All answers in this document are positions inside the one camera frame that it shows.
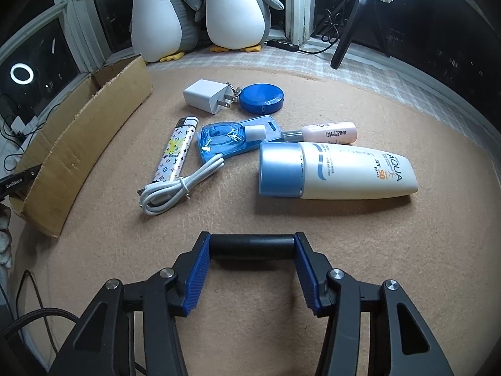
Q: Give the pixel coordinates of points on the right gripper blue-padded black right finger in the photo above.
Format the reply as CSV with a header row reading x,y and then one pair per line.
x,y
400,341

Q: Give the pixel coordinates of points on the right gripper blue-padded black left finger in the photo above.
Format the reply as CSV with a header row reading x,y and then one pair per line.
x,y
102,340

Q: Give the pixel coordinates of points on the black cylinder tube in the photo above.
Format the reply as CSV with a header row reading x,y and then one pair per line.
x,y
260,247

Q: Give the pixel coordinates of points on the patterned white lighter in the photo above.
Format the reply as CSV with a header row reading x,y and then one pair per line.
x,y
172,160

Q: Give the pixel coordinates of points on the white blue sunscreen bottle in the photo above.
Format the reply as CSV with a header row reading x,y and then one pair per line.
x,y
316,171

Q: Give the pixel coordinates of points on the small pink bottle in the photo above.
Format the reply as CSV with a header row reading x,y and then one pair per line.
x,y
328,133

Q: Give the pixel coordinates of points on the cardboard box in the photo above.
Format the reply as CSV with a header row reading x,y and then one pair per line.
x,y
75,135

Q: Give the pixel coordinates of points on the round blue tape measure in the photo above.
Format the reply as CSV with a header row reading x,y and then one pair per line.
x,y
261,99

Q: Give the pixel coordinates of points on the black power strip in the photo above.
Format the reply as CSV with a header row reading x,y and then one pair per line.
x,y
283,45

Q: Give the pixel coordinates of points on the left penguin plush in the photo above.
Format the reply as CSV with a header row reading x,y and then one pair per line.
x,y
164,30

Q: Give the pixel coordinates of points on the penguin plush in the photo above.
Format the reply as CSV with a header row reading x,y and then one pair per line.
x,y
164,30
237,25

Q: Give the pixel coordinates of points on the right penguin plush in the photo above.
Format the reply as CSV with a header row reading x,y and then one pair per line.
x,y
237,25

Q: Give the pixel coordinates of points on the black tripod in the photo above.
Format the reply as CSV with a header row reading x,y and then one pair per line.
x,y
363,10

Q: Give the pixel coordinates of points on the white wall charger plug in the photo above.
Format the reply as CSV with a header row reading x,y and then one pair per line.
x,y
211,96

